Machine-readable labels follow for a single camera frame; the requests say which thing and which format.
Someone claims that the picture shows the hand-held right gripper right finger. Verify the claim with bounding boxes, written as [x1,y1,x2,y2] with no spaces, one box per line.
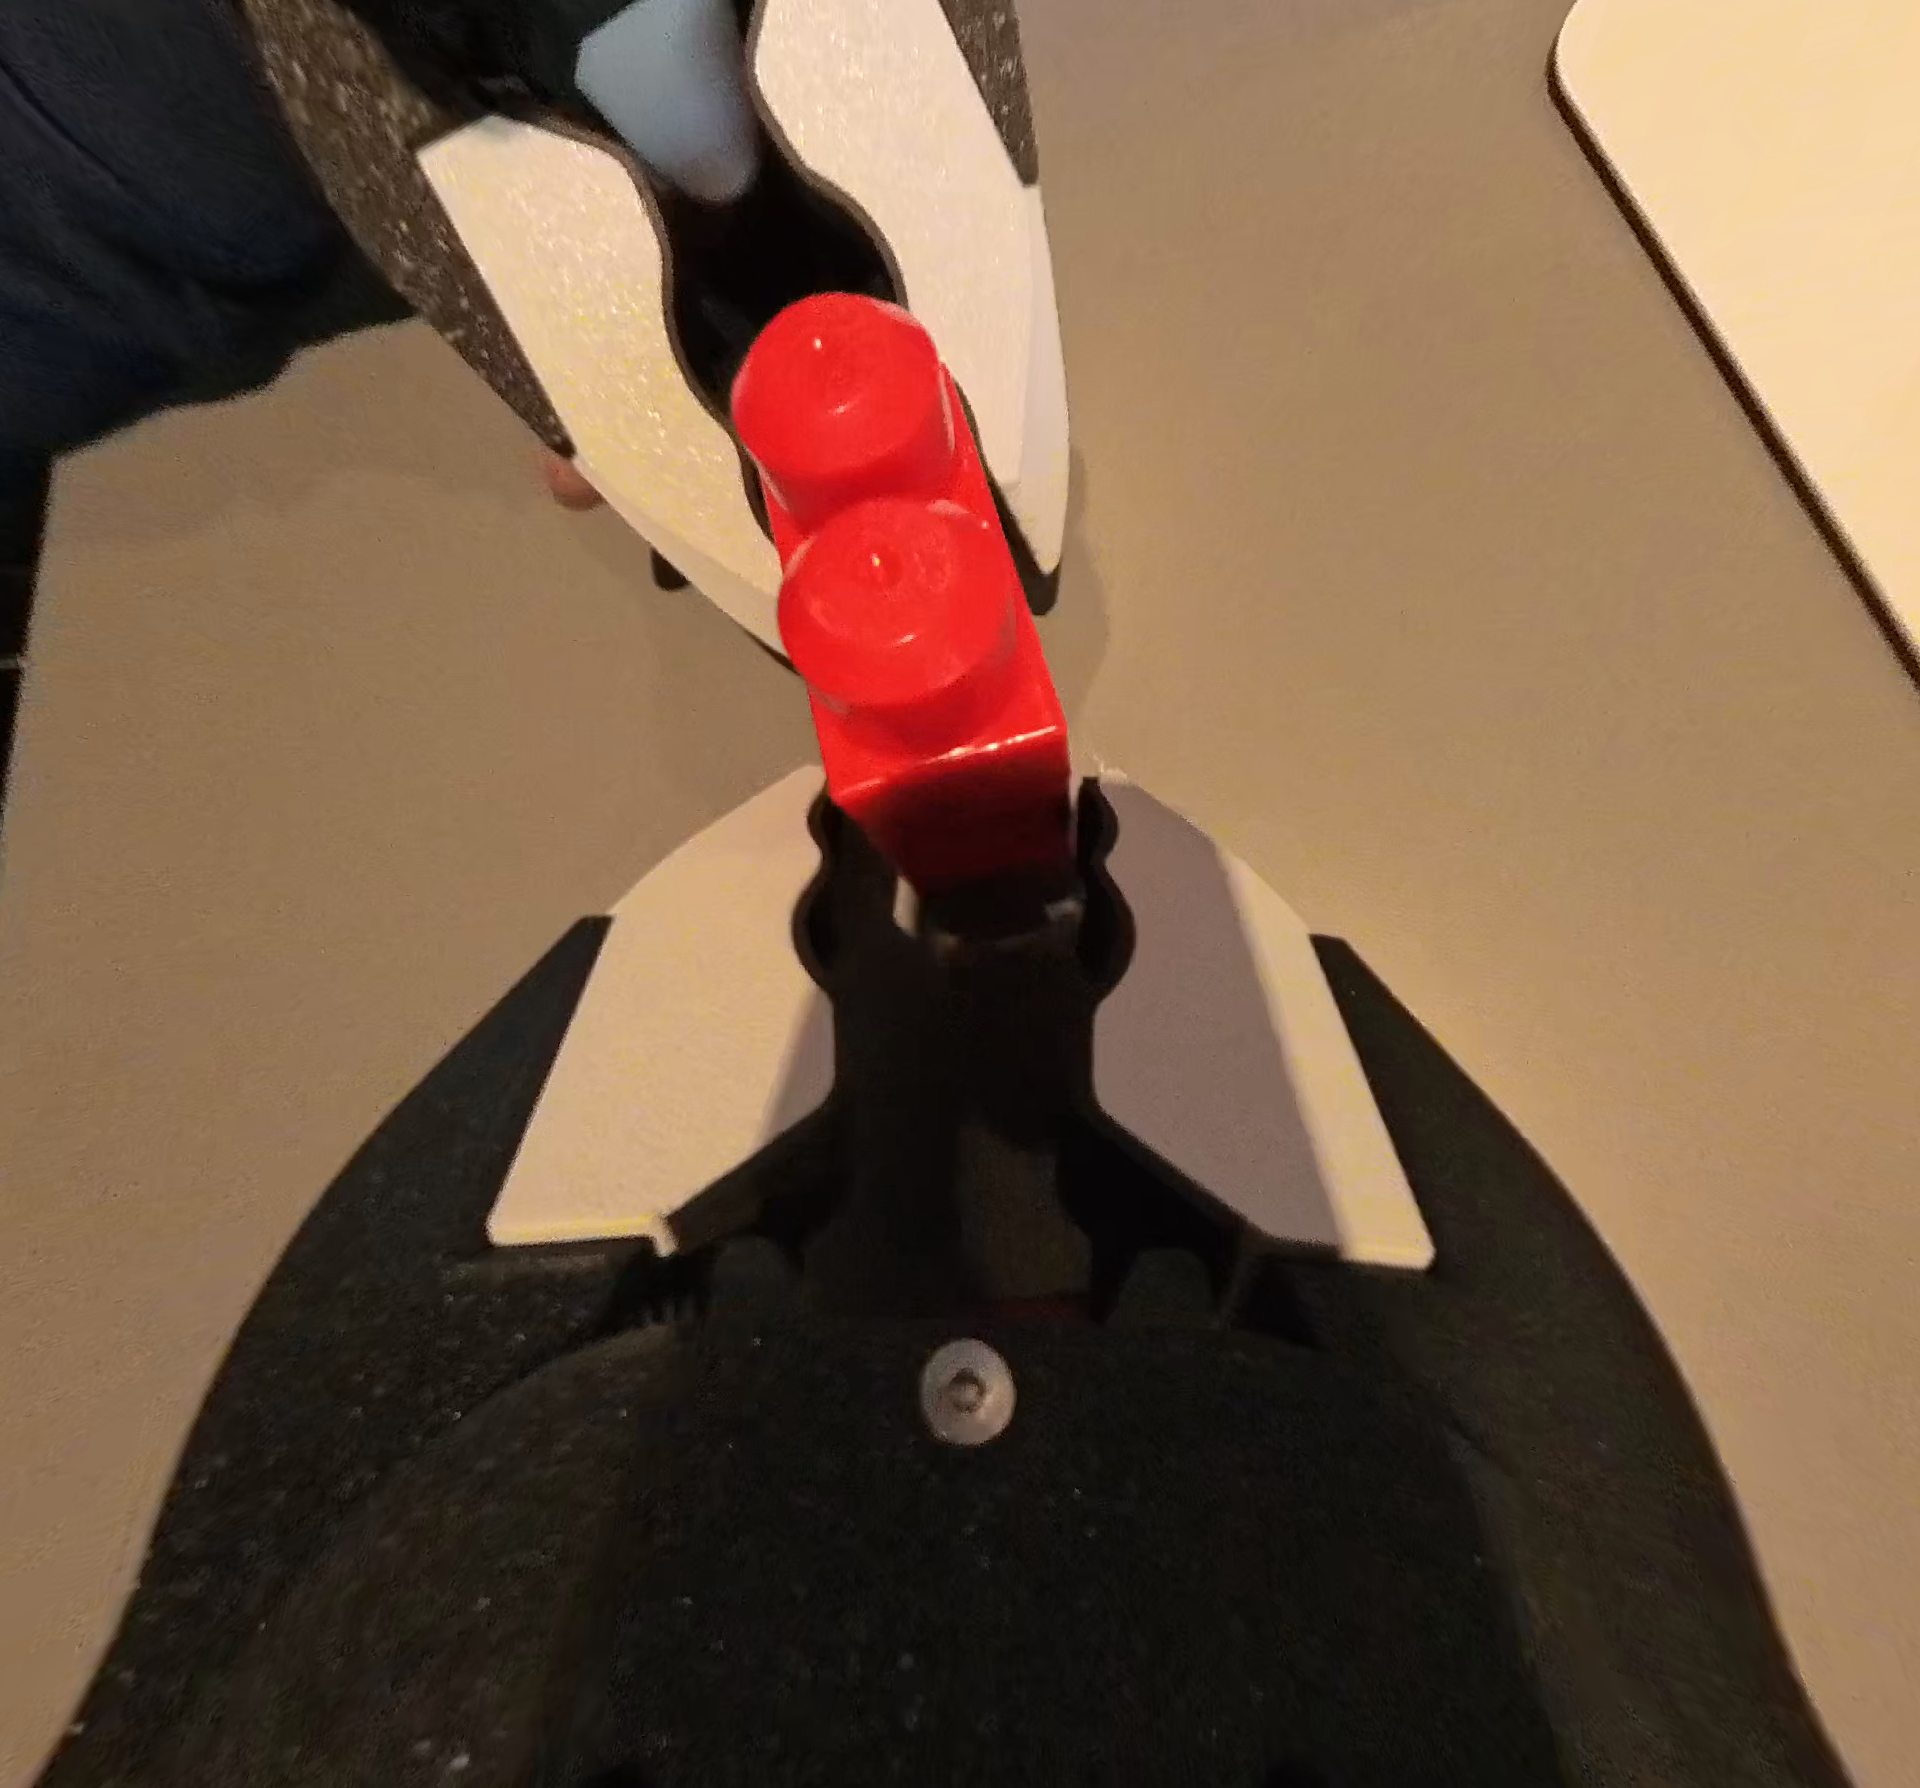
[1068,772,1439,1273]

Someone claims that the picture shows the red two-stud mega block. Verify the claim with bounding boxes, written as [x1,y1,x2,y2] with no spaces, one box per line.
[730,293,1075,893]

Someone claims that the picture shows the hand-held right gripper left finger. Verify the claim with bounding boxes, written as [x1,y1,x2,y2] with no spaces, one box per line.
[487,764,842,1261]

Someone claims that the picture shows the white instruction board stand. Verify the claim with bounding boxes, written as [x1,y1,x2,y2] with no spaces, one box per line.
[1549,0,1920,687]

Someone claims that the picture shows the person's dark jacket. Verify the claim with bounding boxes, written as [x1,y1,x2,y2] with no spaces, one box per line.
[0,445,61,799]

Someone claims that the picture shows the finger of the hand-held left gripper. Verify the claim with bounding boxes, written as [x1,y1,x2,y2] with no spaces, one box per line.
[746,0,1074,583]
[417,112,799,659]

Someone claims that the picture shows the person's left forearm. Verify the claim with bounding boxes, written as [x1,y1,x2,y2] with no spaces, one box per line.
[0,0,428,461]

